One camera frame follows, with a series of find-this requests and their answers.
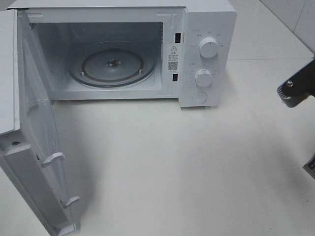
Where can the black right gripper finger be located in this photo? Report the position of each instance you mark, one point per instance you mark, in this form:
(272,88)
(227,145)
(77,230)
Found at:
(309,167)

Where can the round white door button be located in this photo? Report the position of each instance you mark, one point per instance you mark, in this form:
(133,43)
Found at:
(199,97)

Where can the upper white power knob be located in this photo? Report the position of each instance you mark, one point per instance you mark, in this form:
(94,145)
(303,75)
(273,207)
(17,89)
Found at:
(208,47)

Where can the white microwave oven body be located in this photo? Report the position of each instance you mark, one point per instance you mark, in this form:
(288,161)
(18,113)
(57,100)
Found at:
(174,27)

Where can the glass microwave turntable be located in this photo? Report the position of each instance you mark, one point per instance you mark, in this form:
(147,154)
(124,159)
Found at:
(112,64)

